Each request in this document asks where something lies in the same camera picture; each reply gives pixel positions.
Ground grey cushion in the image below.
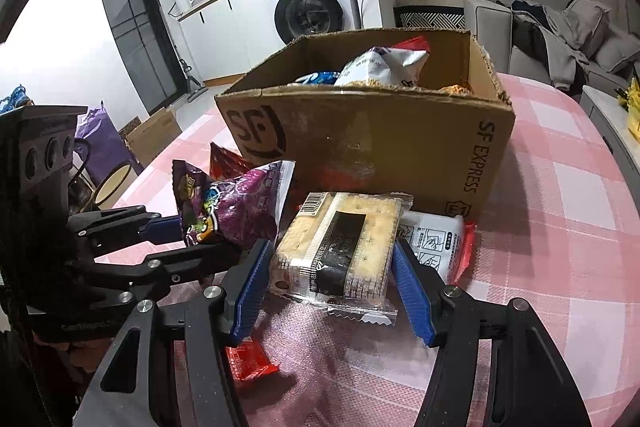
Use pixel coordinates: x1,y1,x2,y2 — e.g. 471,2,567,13
592,29,640,72

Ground black white patterned panel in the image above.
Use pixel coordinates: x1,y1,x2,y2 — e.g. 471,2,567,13
393,6,466,30

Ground white base cabinets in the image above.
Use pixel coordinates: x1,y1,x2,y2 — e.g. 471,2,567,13
177,0,281,82

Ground grey jacket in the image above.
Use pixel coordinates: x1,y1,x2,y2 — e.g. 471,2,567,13
510,0,613,88

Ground purple bag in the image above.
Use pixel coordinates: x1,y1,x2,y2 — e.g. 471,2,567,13
75,105,133,180

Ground small cardboard box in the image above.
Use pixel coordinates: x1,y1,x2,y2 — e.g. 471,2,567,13
119,107,183,165

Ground purple snack packet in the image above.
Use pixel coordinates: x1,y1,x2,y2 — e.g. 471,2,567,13
171,159,297,253

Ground white red-edged snack packet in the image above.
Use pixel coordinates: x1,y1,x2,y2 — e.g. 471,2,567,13
397,209,477,285

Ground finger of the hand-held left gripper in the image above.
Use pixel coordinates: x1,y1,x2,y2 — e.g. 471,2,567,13
65,239,246,290
67,205,186,253

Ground clear cracker packet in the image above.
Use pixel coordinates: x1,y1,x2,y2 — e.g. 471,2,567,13
268,191,415,327

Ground brown cardboard box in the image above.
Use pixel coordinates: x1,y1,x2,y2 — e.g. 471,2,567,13
215,28,516,219

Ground stick vacuum cleaner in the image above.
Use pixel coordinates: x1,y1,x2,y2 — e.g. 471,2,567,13
160,0,208,100

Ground yellow plastic bag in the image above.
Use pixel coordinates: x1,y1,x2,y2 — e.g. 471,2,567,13
617,77,640,132

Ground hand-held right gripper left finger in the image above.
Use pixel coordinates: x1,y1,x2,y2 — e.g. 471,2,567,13
72,237,275,427

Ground red chip packet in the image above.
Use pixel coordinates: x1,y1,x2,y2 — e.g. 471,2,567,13
209,142,256,180

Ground round black bin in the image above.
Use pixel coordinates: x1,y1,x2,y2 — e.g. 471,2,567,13
92,162,133,210

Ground pink checked tablecloth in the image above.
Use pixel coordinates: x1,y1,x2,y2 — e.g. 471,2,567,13
95,72,640,427

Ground red snack packet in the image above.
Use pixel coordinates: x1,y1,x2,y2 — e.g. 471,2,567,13
223,341,282,389

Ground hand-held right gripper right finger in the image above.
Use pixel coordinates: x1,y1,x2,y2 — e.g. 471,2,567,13
391,241,593,427

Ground blue snack packet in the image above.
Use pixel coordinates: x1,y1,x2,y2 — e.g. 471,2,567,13
295,71,341,86

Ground black glass door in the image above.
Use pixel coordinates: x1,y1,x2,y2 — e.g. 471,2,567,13
92,0,178,115

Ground white coffee table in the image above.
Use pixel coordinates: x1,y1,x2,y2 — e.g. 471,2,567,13
580,84,640,188

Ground grey sofa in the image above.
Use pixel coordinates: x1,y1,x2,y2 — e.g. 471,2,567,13
462,0,640,95

